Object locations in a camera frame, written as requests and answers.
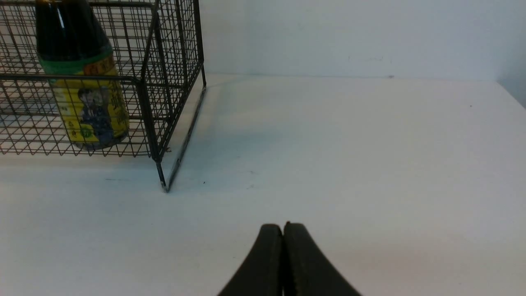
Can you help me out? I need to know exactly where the small sauce bottle orange cap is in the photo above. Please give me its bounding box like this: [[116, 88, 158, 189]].
[[35, 0, 129, 150]]

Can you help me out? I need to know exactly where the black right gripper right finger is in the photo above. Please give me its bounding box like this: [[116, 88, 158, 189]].
[[283, 222, 360, 296]]

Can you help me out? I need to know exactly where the black wire mesh shelf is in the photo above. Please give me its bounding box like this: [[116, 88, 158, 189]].
[[1, 0, 206, 192]]

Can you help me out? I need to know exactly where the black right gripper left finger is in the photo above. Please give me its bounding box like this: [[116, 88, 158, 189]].
[[219, 224, 283, 296]]

